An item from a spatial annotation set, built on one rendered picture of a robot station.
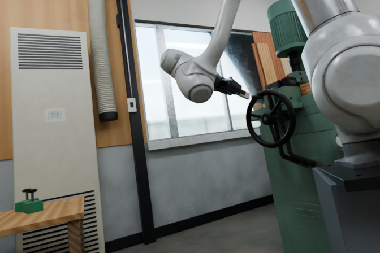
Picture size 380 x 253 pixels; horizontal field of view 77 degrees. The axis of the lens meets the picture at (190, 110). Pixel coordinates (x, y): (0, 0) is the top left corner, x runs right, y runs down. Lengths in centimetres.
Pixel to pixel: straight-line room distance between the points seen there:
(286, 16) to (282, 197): 103
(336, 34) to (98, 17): 217
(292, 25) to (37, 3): 214
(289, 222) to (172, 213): 122
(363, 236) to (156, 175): 193
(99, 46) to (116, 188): 125
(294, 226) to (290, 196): 16
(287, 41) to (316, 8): 97
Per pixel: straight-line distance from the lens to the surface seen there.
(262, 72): 310
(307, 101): 134
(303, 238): 152
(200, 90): 74
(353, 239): 62
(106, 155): 226
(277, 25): 159
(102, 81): 220
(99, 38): 235
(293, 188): 145
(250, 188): 285
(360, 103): 45
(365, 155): 69
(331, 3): 58
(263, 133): 150
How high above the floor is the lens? 71
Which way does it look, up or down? 10 degrees up
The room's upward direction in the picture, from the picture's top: 9 degrees counter-clockwise
